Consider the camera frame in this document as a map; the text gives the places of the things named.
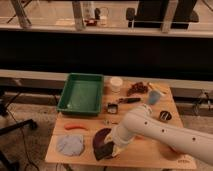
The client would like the black eraser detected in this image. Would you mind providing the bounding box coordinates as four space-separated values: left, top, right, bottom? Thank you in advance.
94 142 114 161

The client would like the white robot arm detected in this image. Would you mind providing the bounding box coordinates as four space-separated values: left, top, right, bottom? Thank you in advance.
105 104 213 165

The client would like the purple bowl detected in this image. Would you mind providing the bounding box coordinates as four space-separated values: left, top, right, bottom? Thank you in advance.
93 128 111 152

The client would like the white cup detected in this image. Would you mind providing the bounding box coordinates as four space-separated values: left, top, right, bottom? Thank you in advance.
109 77 123 92

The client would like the small black square container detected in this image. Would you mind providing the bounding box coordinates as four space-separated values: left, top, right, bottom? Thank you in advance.
107 103 118 114

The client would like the green plastic tray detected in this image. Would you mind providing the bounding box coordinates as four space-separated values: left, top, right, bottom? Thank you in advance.
57 73 104 116

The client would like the brown dried chili bunch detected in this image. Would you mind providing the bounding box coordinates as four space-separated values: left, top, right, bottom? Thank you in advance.
127 82 148 96

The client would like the metal spoon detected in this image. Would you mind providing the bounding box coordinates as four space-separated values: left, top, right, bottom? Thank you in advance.
104 120 118 125

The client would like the light blue cup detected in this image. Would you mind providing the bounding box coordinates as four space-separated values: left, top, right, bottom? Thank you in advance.
148 90 161 105

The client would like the wooden stick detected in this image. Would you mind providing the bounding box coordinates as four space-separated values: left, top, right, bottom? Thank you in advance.
147 82 167 94

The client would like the orange carrot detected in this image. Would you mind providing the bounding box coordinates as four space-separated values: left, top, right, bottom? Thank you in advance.
64 124 89 131

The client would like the blue cloth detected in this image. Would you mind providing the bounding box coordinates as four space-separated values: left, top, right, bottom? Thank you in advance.
56 134 84 156

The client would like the black office chair base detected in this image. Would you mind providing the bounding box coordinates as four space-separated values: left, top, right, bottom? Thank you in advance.
0 119 38 136

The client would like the black chair in background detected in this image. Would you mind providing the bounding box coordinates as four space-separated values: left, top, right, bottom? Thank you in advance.
126 0 199 29

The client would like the black handled brush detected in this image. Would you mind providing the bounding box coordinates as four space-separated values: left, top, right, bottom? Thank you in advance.
117 98 141 104

